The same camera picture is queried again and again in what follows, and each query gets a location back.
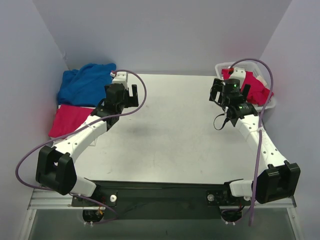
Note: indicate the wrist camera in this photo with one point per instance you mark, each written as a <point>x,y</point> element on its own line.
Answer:
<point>120,78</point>
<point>237,73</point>

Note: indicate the folded red t-shirt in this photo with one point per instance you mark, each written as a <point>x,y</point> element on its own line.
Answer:
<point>68,118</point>

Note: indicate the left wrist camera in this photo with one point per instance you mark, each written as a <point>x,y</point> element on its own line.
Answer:
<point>120,78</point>

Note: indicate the red t-shirt in basket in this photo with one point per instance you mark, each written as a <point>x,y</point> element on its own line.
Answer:
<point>258,94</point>

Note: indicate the blue t-shirt pile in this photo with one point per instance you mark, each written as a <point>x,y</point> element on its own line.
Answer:
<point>85,87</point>

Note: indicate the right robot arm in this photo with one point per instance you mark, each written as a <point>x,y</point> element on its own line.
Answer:
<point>274,177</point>

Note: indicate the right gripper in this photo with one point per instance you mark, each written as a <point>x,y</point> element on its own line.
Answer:
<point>218,93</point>

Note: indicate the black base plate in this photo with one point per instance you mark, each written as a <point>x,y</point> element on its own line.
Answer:
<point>164,201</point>

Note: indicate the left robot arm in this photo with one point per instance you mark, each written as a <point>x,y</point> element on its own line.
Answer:
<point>56,165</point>

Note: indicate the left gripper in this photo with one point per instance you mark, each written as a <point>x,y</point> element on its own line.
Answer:
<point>130,97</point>

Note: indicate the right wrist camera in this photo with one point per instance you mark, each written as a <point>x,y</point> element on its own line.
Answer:
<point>237,73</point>

